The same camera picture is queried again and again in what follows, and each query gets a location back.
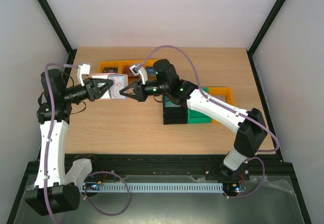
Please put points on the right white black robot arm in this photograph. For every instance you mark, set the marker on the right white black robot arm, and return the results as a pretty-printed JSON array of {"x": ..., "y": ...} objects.
[{"x": 249, "y": 126}]

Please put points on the left black frame post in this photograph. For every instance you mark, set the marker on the left black frame post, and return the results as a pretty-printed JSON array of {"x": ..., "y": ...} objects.
[{"x": 56, "y": 26}]

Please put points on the black frame post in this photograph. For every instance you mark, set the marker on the black frame post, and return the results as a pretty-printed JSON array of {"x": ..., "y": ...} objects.
[
  {"x": 276, "y": 8},
  {"x": 56, "y": 26}
]

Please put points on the pink card holder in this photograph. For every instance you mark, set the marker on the pink card holder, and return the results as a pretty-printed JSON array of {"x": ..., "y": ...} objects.
[{"x": 105, "y": 75}]

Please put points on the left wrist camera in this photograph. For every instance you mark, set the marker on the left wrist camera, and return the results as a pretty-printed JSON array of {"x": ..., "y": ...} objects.
[{"x": 82, "y": 69}]

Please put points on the yellow bin left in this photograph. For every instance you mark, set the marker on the yellow bin left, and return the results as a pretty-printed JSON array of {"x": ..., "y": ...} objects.
[{"x": 103, "y": 64}]

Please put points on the pink card in bin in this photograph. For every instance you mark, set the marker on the pink card in bin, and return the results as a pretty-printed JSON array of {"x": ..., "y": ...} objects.
[{"x": 221, "y": 97}]

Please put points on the white slotted cable duct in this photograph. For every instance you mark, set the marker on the white slotted cable duct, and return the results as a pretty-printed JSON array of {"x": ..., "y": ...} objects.
[{"x": 154, "y": 188}]

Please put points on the teal card stack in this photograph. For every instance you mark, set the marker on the teal card stack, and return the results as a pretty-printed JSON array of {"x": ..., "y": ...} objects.
[{"x": 169, "y": 104}]

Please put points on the blue card stack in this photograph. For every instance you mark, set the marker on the blue card stack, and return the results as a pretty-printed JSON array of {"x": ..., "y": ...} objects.
[{"x": 150, "y": 72}]

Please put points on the black bin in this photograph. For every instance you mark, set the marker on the black bin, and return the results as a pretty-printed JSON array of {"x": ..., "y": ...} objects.
[{"x": 176, "y": 115}]

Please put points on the yellow bin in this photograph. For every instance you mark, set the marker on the yellow bin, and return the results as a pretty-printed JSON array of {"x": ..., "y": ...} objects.
[
  {"x": 226, "y": 91},
  {"x": 124, "y": 63},
  {"x": 103, "y": 64},
  {"x": 148, "y": 66}
]

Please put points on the yellow bin middle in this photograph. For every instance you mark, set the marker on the yellow bin middle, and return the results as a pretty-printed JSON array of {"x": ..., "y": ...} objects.
[{"x": 124, "y": 63}]

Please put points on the right black frame post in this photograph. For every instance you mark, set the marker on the right black frame post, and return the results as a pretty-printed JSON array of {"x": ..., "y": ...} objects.
[{"x": 276, "y": 8}]

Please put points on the green bin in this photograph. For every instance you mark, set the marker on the green bin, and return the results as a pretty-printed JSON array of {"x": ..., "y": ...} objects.
[{"x": 195, "y": 117}]

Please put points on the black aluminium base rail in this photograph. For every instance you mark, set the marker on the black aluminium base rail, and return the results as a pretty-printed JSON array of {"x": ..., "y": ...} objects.
[{"x": 191, "y": 165}]

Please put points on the red card stack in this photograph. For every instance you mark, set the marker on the red card stack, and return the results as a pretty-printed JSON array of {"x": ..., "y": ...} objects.
[{"x": 128, "y": 71}]

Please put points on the black card stack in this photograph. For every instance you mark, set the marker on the black card stack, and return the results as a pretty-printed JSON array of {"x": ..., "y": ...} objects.
[{"x": 110, "y": 70}]

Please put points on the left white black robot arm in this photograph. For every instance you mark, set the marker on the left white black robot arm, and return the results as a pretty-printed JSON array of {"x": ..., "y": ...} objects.
[{"x": 56, "y": 190}]

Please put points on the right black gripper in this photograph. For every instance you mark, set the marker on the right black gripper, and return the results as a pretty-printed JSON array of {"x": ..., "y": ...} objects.
[{"x": 141, "y": 90}]

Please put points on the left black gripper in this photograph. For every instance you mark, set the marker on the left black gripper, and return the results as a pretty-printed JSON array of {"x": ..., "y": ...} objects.
[{"x": 93, "y": 91}]

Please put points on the yellow bin far right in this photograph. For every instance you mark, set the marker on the yellow bin far right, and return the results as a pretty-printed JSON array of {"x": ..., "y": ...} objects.
[{"x": 226, "y": 91}]

